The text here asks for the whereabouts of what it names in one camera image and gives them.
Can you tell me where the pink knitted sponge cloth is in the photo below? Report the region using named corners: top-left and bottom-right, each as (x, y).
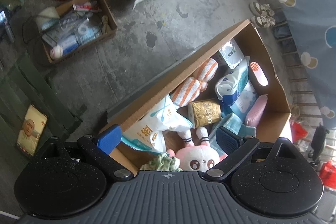
top-left (245, 94), bottom-right (268, 127)

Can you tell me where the teal checked towel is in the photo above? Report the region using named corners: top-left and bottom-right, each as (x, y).
top-left (209, 113), bottom-right (256, 156)

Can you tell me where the blue patterned bedsheet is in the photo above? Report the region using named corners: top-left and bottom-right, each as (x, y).
top-left (278, 0), bottom-right (335, 129)

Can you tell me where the green floral scrunchie cloth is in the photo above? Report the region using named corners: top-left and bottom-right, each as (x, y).
top-left (140, 153), bottom-right (182, 172)

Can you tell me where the phone with video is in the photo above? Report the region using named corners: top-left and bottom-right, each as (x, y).
top-left (16, 104), bottom-right (48, 157)

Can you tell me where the small cardboard box of items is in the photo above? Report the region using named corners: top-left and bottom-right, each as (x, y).
top-left (35, 0), bottom-right (117, 65)

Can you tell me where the blue white wipes pack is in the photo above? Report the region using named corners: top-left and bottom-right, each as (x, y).
top-left (215, 56), bottom-right (250, 106)

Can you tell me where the pink plush toy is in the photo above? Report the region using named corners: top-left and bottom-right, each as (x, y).
top-left (167, 127), bottom-right (227, 172)

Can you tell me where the red plastic bag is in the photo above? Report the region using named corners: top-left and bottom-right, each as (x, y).
top-left (290, 121), bottom-right (335, 189)

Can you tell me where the brown cardboard box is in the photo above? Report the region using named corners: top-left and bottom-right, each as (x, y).
top-left (108, 20), bottom-right (290, 177)

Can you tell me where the brown white sneaker pair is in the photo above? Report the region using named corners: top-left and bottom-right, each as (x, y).
top-left (249, 2), bottom-right (276, 28)

